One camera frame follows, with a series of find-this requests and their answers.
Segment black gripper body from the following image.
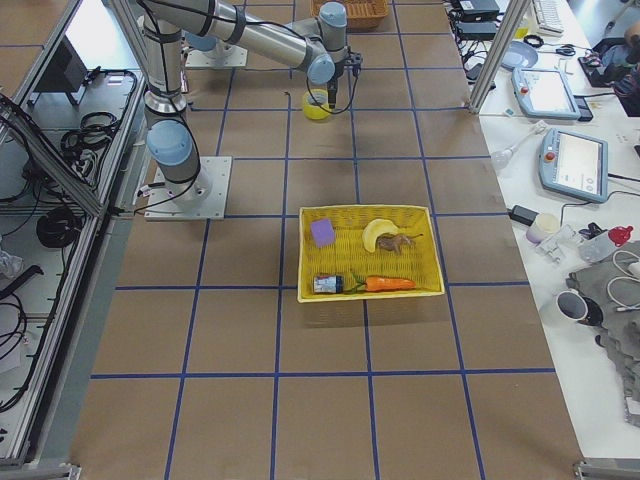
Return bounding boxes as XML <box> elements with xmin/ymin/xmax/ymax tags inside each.
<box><xmin>327</xmin><ymin>62</ymin><xmax>344</xmax><ymax>98</ymax></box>

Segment yellow tape roll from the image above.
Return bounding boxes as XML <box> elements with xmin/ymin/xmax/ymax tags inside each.
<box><xmin>302</xmin><ymin>89</ymin><xmax>332</xmax><ymax>121</ymax></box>

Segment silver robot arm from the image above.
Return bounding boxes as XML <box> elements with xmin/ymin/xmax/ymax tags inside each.
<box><xmin>139</xmin><ymin>1</ymin><xmax>360</xmax><ymax>208</ymax></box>

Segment brown wicker basket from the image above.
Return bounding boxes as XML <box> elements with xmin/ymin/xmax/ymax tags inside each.
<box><xmin>340</xmin><ymin>0</ymin><xmax>389</xmax><ymax>32</ymax></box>

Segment purple foam block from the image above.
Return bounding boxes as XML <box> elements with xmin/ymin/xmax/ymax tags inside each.
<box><xmin>310</xmin><ymin>218</ymin><xmax>336</xmax><ymax>248</ymax></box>

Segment toy banana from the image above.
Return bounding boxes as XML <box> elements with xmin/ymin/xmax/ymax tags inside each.
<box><xmin>362</xmin><ymin>218</ymin><xmax>399</xmax><ymax>253</ymax></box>

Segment light bulb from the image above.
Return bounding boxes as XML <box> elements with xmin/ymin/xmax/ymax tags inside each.
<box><xmin>490</xmin><ymin>121</ymin><xmax>548</xmax><ymax>172</ymax></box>

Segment small can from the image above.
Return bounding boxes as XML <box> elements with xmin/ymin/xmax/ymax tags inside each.
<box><xmin>312</xmin><ymin>274</ymin><xmax>345</xmax><ymax>294</ymax></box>

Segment yellow plastic basket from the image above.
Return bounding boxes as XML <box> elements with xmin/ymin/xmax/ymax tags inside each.
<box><xmin>297</xmin><ymin>204</ymin><xmax>445</xmax><ymax>303</ymax></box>

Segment blue plate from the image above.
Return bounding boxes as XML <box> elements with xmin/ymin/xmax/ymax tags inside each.
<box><xmin>501</xmin><ymin>40</ymin><xmax>538</xmax><ymax>71</ymax></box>

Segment orange toy carrot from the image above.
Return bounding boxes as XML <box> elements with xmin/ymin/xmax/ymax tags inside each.
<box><xmin>346</xmin><ymin>275</ymin><xmax>416</xmax><ymax>294</ymax></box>

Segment far teach pendant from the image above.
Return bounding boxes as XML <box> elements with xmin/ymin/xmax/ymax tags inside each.
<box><xmin>511</xmin><ymin>68</ymin><xmax>580</xmax><ymax>120</ymax></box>

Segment teach pendant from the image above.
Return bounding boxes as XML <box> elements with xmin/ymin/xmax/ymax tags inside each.
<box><xmin>538</xmin><ymin>128</ymin><xmax>609</xmax><ymax>203</ymax></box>
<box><xmin>511</xmin><ymin>68</ymin><xmax>580</xmax><ymax>120</ymax></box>

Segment black power adapter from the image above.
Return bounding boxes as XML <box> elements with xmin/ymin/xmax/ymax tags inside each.
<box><xmin>508</xmin><ymin>205</ymin><xmax>539</xmax><ymax>227</ymax></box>

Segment black scissors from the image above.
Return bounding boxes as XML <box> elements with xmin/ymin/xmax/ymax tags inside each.
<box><xmin>539</xmin><ymin>44</ymin><xmax>576</xmax><ymax>57</ymax></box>

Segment white paper cup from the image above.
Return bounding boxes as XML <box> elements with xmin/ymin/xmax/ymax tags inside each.
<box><xmin>526</xmin><ymin>213</ymin><xmax>560</xmax><ymax>244</ymax></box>

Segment near teach pendant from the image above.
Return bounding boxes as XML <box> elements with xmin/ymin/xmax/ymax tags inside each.
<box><xmin>538</xmin><ymin>128</ymin><xmax>609</xmax><ymax>203</ymax></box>

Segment white mug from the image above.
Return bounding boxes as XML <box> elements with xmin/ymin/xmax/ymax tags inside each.
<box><xmin>555</xmin><ymin>290</ymin><xmax>589</xmax><ymax>322</ymax></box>

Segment grey cloth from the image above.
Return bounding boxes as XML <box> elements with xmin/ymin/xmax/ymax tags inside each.
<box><xmin>565</xmin><ymin>250</ymin><xmax>639</xmax><ymax>426</ymax></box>

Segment black braided cable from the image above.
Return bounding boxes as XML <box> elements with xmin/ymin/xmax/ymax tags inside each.
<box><xmin>329</xmin><ymin>63</ymin><xmax>362</xmax><ymax>114</ymax></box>

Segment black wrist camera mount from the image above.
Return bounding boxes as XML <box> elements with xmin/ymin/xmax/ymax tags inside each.
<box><xmin>344</xmin><ymin>49</ymin><xmax>363</xmax><ymax>70</ymax></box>

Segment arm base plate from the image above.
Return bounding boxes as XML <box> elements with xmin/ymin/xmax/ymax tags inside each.
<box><xmin>185</xmin><ymin>43</ymin><xmax>248</xmax><ymax>70</ymax></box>
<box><xmin>142</xmin><ymin>156</ymin><xmax>233</xmax><ymax>221</ymax></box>

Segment aluminium frame post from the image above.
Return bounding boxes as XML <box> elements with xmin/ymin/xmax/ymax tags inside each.
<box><xmin>467</xmin><ymin>0</ymin><xmax>529</xmax><ymax>114</ymax></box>

